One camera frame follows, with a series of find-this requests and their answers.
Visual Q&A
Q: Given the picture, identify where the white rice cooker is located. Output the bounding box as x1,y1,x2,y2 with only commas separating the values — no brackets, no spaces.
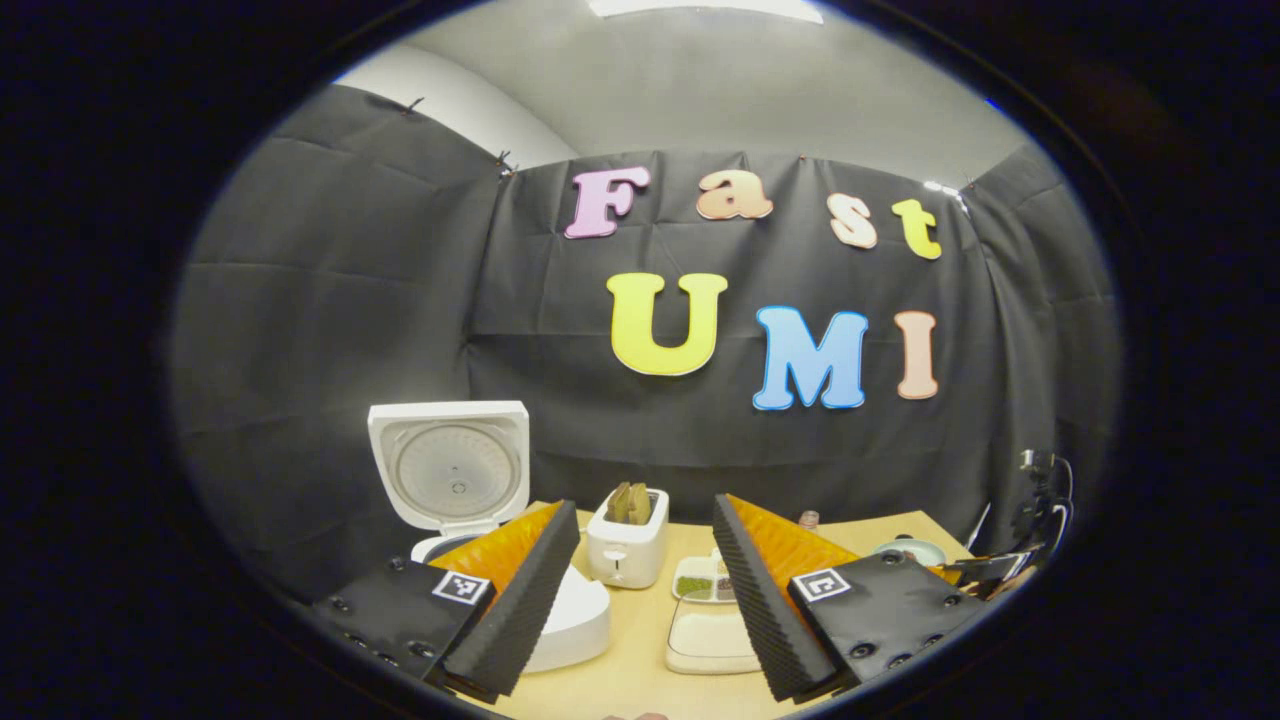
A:
367,401,612,674

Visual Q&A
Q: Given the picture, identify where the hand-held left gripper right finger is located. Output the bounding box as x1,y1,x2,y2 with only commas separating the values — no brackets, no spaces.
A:
712,493,992,704

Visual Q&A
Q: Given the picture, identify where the black backdrop cloth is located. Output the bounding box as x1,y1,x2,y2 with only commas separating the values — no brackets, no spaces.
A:
170,85,1123,601

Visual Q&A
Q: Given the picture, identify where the white toaster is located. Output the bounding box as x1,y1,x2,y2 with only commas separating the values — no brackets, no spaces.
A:
586,487,670,590

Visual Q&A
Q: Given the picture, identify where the pale green plate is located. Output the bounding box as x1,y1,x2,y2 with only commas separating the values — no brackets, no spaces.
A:
872,538,948,568

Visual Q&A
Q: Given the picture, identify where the clear container of white rice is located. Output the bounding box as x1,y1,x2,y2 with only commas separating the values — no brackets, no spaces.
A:
665,598,767,676

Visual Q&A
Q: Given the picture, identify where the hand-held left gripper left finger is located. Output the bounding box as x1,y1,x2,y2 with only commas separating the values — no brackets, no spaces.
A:
308,500,582,706

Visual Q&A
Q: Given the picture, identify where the white divided grain dish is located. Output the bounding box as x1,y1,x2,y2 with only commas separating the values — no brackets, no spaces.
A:
672,553,737,604

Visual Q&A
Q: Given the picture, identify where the ceiling light panel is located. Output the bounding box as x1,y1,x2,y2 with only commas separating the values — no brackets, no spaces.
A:
590,0,824,24

